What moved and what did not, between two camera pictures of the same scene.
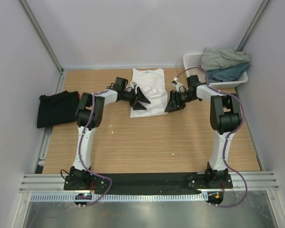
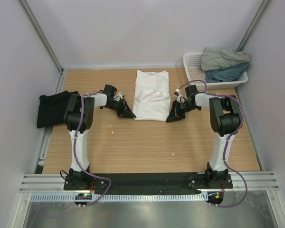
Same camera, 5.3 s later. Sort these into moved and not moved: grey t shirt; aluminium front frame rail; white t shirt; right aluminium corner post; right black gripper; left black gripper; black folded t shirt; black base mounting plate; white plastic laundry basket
Moved: right black gripper; white t shirt; left black gripper
Not moved: black base mounting plate; right aluminium corner post; black folded t shirt; white plastic laundry basket; aluminium front frame rail; grey t shirt
